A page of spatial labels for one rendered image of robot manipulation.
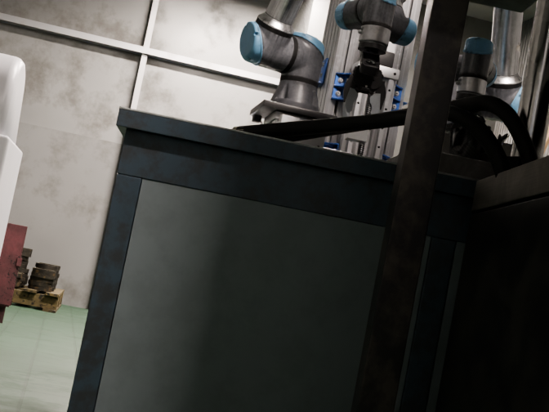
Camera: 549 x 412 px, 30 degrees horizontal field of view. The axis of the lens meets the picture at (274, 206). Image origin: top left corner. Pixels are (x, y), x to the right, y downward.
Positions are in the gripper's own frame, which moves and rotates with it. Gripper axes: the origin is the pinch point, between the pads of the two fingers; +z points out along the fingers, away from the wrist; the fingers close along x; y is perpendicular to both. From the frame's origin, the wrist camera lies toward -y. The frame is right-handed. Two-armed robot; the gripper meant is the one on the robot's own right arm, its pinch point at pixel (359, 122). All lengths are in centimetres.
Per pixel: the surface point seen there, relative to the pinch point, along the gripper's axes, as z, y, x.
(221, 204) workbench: 30, -46, 29
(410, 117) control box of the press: 12, -83, 1
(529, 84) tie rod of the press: -2, -64, -22
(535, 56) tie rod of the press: -7, -65, -22
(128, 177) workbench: 28, -47, 48
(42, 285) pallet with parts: 77, 583, 157
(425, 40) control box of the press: -1, -83, 1
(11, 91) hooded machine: -26, 258, 141
